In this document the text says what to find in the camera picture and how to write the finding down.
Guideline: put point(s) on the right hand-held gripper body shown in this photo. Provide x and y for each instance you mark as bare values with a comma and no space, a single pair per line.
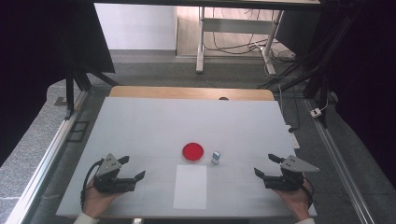
288,177

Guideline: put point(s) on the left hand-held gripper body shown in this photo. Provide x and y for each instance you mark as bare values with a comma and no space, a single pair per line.
109,182

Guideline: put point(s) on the small white blue stamp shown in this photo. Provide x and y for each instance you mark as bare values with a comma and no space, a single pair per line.
215,157

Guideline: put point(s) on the round red ink pad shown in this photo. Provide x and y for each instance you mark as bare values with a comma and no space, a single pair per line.
193,151

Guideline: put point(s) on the person's left hand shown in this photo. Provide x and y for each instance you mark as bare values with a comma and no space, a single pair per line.
99,200

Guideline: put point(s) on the person's right hand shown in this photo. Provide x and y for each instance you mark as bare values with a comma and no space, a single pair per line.
295,200

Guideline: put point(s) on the white paper sheet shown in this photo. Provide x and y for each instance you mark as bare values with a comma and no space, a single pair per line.
190,186

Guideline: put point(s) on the small white plug adapter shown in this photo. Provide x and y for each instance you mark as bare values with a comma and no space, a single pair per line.
316,112

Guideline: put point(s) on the white table cover board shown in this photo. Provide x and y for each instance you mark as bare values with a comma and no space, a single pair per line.
193,124

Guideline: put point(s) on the dark round table grommet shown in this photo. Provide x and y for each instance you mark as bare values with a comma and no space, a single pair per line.
223,98

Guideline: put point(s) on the black metal stand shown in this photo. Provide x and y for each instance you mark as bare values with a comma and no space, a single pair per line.
70,90
317,74

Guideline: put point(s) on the black curtain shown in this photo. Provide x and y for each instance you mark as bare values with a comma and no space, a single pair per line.
367,77
31,62

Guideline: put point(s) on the aluminium rail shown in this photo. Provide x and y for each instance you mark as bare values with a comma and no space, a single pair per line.
46,155
339,161

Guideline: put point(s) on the white metal desk frame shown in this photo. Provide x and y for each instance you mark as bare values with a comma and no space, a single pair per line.
236,25

